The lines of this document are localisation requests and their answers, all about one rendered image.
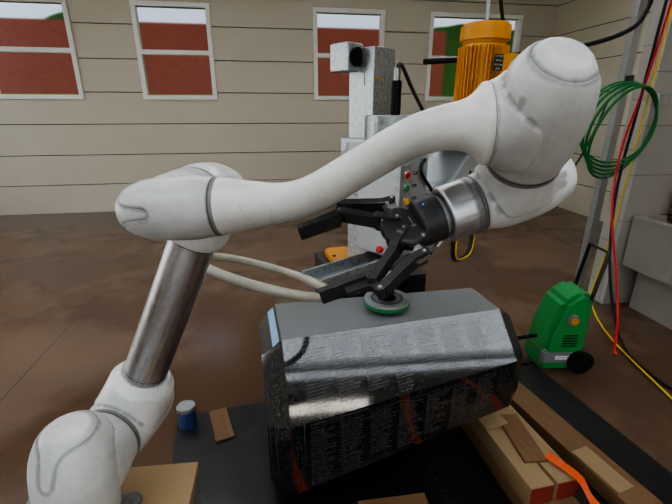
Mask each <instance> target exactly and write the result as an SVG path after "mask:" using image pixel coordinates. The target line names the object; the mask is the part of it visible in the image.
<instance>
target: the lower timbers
mask: <svg viewBox="0 0 672 504"><path fill-rule="evenodd" d="M510 405H511V406H512V407H513V408H514V409H515V410H516V411H517V412H518V413H519V414H520V415H521V417H522V418H523V419H524V420H525V421H526V422H527V423H528V424H529V425H530V426H531V427H532V428H533V429H534V430H535V431H536V432H537V433H538V434H539V436H540V437H541V438H542V439H543V440H544V441H545V442H546V443H547V444H548V445H549V446H550V447H551V448H552V449H553V450H554V451H555V452H556V453H557V454H558V455H559V456H560V457H562V458H563V459H564V460H565V461H566V462H567V463H568V464H569V465H570V466H571V467H572V468H574V469H575V470H576V471H577V472H579V473H580V474H581V475H582V476H583V477H584V479H585V480H586V481H587V482H588V483H589V484H590V485H591V486H592V487H593V488H594V489H595V490H596V491H597V492H598V493H599V494H600V495H601V496H602V497H604V498H605V499H606V500H607V501H608V502H609V503H610V504H664V503H663V502H661V501H660V500H659V499H658V498H657V497H655V496H654V495H653V494H652V493H651V492H650V491H648V490H647V489H646V488H645V487H644V486H642V485H641V484H640V483H639V482H638V481H636V480H635V479H634V478H633V477H632V476H631V475H629V474H628V473H627V472H626V471H625V470H623V469H622V468H621V467H620V466H619V465H617V464H616V463H615V462H614V461H613V460H612V459H610V458H609V457H608V456H607V455H606V454H604V453H603V452H602V451H601V450H600V449H599V448H597V447H596V446H595V445H594V444H593V443H591V442H590V441H589V440H588V439H587V438H585V437H584V436H583V435H582V434H581V433H580V432H578V431H577V430H576V429H575V428H574V427H572V426H571V425H570V424H569V423H568V422H566V421H565V420H564V419H563V418H562V417H561V416H559V415H558V414H557V413H556V412H555V411H553V410H552V409H551V408H550V407H549V406H547V405H546V404H545V403H544V402H543V401H542V400H540V399H539V398H538V397H537V396H536V395H534V394H533V393H532V392H531V391H530V390H529V389H527V388H526V387H525V386H524V385H523V384H521V383H520V382H519V381H518V387H517V390H516V392H515V394H514V396H513V399H512V401H511V403H510ZM461 427H462V428H463V430H464V431H465V433H466V434H467V436H468V438H469V439H470V441H471V442H472V444H473V445H474V447H475V448H476V450H477V451H478V453H479V454H480V456H481V457H482V459H483V460H484V462H485V463H486V465H487V466H488V468H489V469H490V471H491V472H492V474H493V475H494V477H495V478H496V480H497V482H498V483H499V485H500V486H501V488H502V489H503V491H504V492H505V494H506V495H507V497H508V498H509V500H510V501H511V503H512V504H526V503H525V502H524V500H523V499H522V498H521V496H520V495H519V493H518V492H517V491H516V489H515V488H514V486H513V485H512V484H511V482H510V481H509V479H508V478H507V477H506V475H505V474H504V473H503V471H502V470H501V468H500V467H499V466H498V464H497V463H496V461H495V460H494V459H493V457H492V456H491V454H490V453H489V452H488V450H487V449H486V447H485V446H484V445H483V443H482V442H481V441H480V439H479V438H478V436H477V435H476V434H475V432H474V431H473V429H472V428H471V427H470V425H469V424H468V423H467V424H465V425H462V426H461ZM585 446H587V447H588V448H589V449H591V450H592V451H593V452H594V453H595V454H596V455H598V456H599V457H600V458H601V459H602V460H604V461H605V462H606V463H607V464H608V465H610V466H611V467H612V468H613V469H614V470H615V471H617V472H618V473H619V474H620V475H621V476H623V477H624V478H625V479H626V480H627V481H629V482H630V483H631V484H632V485H633V486H634V489H632V490H630V491H627V492H625V493H622V494H620V495H617V494H616V493H615V492H614V491H613V490H612V489H611V488H609V487H608V486H607V485H606V484H605V483H604V482H603V481H602V480H600V479H599V478H598V477H597V476H596V475H595V474H594V473H593V472H591V471H590V470H589V469H588V468H587V467H586V466H585V465H584V464H583V463H581V462H580V461H579V460H578V459H577V458H576V457H575V456H574V455H572V454H571V451H573V450H576V449H579V448H582V447H585ZM541 504H580V503H579V502H578V501H577V500H576V498H575V497H574V496H570V497H566V498H562V499H558V500H553V499H552V497H551V501H550V502H546V503H541Z"/></svg>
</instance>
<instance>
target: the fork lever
mask: <svg viewBox="0 0 672 504"><path fill-rule="evenodd" d="M409 254H411V253H409ZM409 254H407V255H404V256H401V257H399V259H398V260H396V261H395V263H394V264H393V266H396V265H398V264H399V263H401V262H402V261H403V260H404V259H405V258H406V257H407V256H408V255H409ZM376 259H379V254H377V253H373V252H370V251H366V252H363V253H360V254H356V255H353V256H350V257H346V258H343V259H340V260H336V261H333V262H330V263H326V264H323V265H320V266H316V267H313V268H310V269H306V270H303V271H302V274H303V275H308V276H311V277H313V278H316V279H318V280H320V281H321V283H326V284H328V285H329V284H332V283H335V282H337V281H340V280H343V279H346V278H349V277H351V276H354V275H357V274H360V273H362V272H365V274H367V276H368V275H369V274H370V273H371V271H372V270H373V268H374V267H375V265H376V264H377V262H378V261H379V260H377V261H374V262H371V263H368V262H370V261H373V260H376ZM393 266H392V267H393Z"/></svg>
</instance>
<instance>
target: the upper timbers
mask: <svg viewBox="0 0 672 504"><path fill-rule="evenodd" d="M497 412H498V413H499V414H500V415H502V414H516V415H517V416H518V417H519V419H520V420H521V422H522V423H523V425H524V426H525V428H526V429H527V430H528V432H529V433H530V435H531V436H532V438H533V439H534V441H535V442H536V443H537V445H538V446H539V448H540V449H541V451H542V452H543V454H544V455H546V454H548V453H549V452H550V453H551V454H553V455H554V456H556V457H558V458H559V459H561V458H560V457H559V456H558V455H557V453H556V452H555V451H554V450H553V449H552V448H551V447H550V446H549V445H548V444H547V443H546V442H545V441H544V440H543V439H542V438H541V437H540V436H539V434H538V433H537V432H536V431H535V430H534V429H533V428H532V427H531V426H530V425H529V424H528V423H527V422H526V421H525V420H524V419H523V418H522V417H521V415H520V414H519V413H518V412H517V411H516V410H515V409H514V408H513V407H512V406H511V405H510V406H508V407H506V408H503V409H501V410H498V411H497ZM468 424H469V425H470V427H471V428H472V429H473V431H474V432H475V434H476V435H477V436H478V438H479V439H480V441H481V442H482V443H483V445H484V446H485V447H486V449H487V450H488V452H489V453H490V454H491V456H492V457H493V459H494V460H495V461H496V463H497V464H498V466H499V467H500V468H501V470H502V471H503V473H504V474H505V475H506V477H507V478H508V479H509V481H510V482H511V484H512V485H513V486H514V488H515V489H516V491H517V492H518V493H519V495H520V496H521V498H522V499H523V500H524V502H525V503H526V504H541V503H546V502H550V501H551V497H552V499H553V500H558V499H562V498H566V497H570V496H574V495H576V492H577V488H578V484H579V483H578V482H577V481H576V480H575V479H574V478H573V477H572V476H571V475H569V474H568V473H567V472H565V471H564V470H562V469H561V468H559V467H558V466H557V465H555V464H554V463H552V462H551V461H549V460H548V462H540V463H524V462H523V460H522V458H521V457H520V455H519V454H518V452H517V450H516V449H515V447H514V445H513V444H512V442H511V441H510V439H509V437H508V436H507V434H506V432H505V431H504V429H503V428H502V427H500V428H496V429H492V430H488V431H486V430H485V429H484V428H483V426H482V425H481V424H480V423H479V422H478V421H477V420H474V421H472V422H470V423H468ZM561 460H562V459H561ZM562 461H563V460H562Z"/></svg>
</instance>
